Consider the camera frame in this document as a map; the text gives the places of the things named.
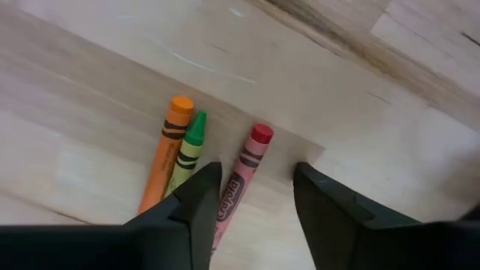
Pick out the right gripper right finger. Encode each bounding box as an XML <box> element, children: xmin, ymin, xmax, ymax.
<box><xmin>292</xmin><ymin>160</ymin><xmax>422</xmax><ymax>270</ymax></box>

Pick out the orange crayon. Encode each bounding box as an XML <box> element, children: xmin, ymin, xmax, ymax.
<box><xmin>137</xmin><ymin>95</ymin><xmax>195</xmax><ymax>215</ymax></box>

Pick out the red crayon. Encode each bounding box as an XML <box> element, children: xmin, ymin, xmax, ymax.
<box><xmin>209</xmin><ymin>122</ymin><xmax>275</xmax><ymax>258</ymax></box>

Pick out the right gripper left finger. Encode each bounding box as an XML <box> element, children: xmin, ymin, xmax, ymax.
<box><xmin>125</xmin><ymin>160</ymin><xmax>224</xmax><ymax>270</ymax></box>

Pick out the green crayon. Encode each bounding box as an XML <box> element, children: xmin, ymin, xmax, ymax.
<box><xmin>163</xmin><ymin>109</ymin><xmax>209</xmax><ymax>200</ymax></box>

